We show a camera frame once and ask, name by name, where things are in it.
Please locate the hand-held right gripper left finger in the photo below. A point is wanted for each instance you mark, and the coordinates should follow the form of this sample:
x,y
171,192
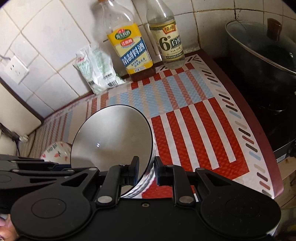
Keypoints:
x,y
135,170

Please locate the white appliance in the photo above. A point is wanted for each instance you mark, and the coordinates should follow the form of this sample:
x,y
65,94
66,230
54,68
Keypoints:
x,y
16,111

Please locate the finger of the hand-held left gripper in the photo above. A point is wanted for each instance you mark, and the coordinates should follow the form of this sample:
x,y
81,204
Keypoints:
x,y
23,175
34,160

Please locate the white plug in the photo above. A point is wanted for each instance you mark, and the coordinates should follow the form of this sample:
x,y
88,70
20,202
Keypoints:
x,y
24,138

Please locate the glass pot lid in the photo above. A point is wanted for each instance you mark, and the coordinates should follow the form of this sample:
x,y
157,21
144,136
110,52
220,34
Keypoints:
x,y
254,39

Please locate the white strawberry print bowl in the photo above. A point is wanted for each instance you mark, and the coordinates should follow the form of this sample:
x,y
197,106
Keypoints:
x,y
57,151

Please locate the clear beige label bottle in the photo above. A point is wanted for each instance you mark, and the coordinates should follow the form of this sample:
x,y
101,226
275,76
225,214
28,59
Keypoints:
x,y
167,39

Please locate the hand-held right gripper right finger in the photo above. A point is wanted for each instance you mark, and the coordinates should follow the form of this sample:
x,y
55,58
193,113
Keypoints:
x,y
157,172

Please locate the black cooking pot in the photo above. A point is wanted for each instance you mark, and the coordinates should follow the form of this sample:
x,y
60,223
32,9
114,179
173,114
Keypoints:
x,y
259,88

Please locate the white wall socket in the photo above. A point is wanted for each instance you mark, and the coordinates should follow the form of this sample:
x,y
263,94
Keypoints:
x,y
16,69

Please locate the black gas stove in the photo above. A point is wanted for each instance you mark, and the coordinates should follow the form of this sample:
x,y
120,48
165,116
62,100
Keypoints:
x,y
272,129

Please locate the white green plastic bag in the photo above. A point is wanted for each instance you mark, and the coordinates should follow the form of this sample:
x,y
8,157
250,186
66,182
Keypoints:
x,y
99,69

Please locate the white ribbed bowl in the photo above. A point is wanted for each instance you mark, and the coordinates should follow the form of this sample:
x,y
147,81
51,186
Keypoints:
x,y
111,139

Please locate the yellow label bottle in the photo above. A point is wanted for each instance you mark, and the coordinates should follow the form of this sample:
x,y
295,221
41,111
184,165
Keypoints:
x,y
129,46

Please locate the person's left hand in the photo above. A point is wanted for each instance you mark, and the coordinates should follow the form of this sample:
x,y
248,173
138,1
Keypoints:
x,y
8,228

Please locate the checkered striped table mat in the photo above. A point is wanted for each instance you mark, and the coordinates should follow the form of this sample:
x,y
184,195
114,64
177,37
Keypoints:
x,y
196,120

